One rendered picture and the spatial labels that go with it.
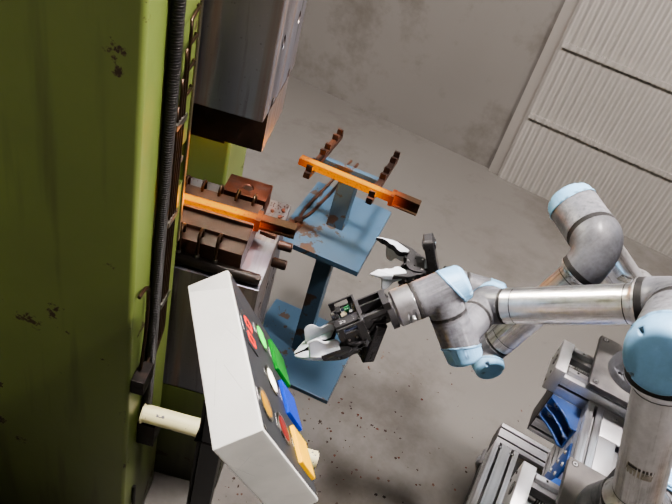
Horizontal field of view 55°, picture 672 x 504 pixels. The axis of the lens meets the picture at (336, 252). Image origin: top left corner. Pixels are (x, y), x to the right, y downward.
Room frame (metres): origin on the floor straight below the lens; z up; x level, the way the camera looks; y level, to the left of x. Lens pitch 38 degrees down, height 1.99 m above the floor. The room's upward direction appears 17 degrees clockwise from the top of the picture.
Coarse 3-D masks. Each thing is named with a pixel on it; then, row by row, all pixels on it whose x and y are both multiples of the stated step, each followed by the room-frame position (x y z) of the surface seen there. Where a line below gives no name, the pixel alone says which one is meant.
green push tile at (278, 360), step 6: (270, 342) 0.86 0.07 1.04; (270, 348) 0.85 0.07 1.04; (276, 348) 0.87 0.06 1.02; (276, 354) 0.84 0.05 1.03; (276, 360) 0.82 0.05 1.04; (282, 360) 0.87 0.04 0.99; (276, 366) 0.81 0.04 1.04; (282, 366) 0.84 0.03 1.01; (282, 372) 0.81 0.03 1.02; (282, 378) 0.81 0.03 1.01; (288, 378) 0.84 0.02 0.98; (288, 384) 0.82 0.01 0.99
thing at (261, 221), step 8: (184, 200) 1.26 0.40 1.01; (192, 200) 1.27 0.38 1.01; (200, 200) 1.28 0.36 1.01; (208, 200) 1.29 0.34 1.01; (208, 208) 1.26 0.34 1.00; (216, 208) 1.26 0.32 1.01; (224, 208) 1.27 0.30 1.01; (232, 208) 1.28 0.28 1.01; (232, 216) 1.26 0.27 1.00; (240, 216) 1.26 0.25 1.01; (248, 216) 1.27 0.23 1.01; (256, 216) 1.28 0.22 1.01; (264, 216) 1.29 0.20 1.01; (256, 224) 1.26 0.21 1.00; (264, 224) 1.27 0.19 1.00; (272, 224) 1.27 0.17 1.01; (280, 224) 1.27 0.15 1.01; (288, 224) 1.28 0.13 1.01; (296, 224) 1.29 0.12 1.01; (272, 232) 1.27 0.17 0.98; (280, 232) 1.27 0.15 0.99; (288, 232) 1.28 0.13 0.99
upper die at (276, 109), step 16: (208, 112) 1.15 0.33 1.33; (224, 112) 1.15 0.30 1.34; (272, 112) 1.21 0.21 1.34; (192, 128) 1.15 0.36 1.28; (208, 128) 1.15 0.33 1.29; (224, 128) 1.15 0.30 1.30; (240, 128) 1.15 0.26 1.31; (256, 128) 1.15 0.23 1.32; (272, 128) 1.25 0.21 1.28; (240, 144) 1.15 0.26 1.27; (256, 144) 1.15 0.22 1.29
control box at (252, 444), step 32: (192, 288) 0.82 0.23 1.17; (224, 288) 0.81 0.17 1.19; (224, 320) 0.74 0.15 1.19; (256, 320) 0.86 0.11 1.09; (224, 352) 0.68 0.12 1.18; (256, 352) 0.73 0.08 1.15; (224, 384) 0.63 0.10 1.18; (256, 384) 0.64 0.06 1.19; (224, 416) 0.57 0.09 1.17; (256, 416) 0.57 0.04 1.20; (224, 448) 0.53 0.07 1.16; (256, 448) 0.55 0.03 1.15; (288, 448) 0.61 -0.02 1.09; (256, 480) 0.56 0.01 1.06; (288, 480) 0.58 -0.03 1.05
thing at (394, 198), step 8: (304, 160) 1.71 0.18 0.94; (312, 160) 1.72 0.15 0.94; (320, 168) 1.70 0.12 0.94; (328, 168) 1.70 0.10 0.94; (328, 176) 1.69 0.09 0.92; (336, 176) 1.69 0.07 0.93; (344, 176) 1.69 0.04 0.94; (352, 176) 1.70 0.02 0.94; (352, 184) 1.68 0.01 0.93; (360, 184) 1.67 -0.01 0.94; (368, 184) 1.68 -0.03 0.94; (368, 192) 1.67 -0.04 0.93; (376, 192) 1.66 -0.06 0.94; (384, 192) 1.67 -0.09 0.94; (392, 192) 1.67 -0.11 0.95; (400, 192) 1.68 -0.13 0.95; (392, 200) 1.65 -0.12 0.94; (400, 200) 1.66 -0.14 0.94; (408, 200) 1.65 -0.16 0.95; (416, 200) 1.66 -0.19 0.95; (400, 208) 1.65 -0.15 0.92; (408, 208) 1.65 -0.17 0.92; (416, 208) 1.65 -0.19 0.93
